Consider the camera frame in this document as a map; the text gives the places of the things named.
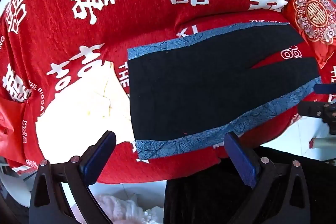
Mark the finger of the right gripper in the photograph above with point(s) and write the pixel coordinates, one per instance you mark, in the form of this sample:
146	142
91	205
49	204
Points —
325	88
322	110

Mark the pink fluffy garment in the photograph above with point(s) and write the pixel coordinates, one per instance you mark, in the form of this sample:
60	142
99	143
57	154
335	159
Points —
128	211

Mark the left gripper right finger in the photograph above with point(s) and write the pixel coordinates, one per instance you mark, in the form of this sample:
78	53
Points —
260	173

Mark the black pants with grey trim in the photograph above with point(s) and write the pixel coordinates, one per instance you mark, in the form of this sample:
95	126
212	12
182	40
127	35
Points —
186	94

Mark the person's black trousers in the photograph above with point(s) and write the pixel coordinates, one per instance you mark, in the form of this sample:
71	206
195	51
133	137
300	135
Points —
218	194

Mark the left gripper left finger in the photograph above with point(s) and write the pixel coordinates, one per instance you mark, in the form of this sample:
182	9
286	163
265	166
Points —
48	201

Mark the red bedspread with white characters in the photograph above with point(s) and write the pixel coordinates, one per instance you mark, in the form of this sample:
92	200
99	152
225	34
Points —
47	45

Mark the red embroidered pillow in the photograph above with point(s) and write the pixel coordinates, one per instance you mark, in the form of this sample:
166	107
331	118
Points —
315	22

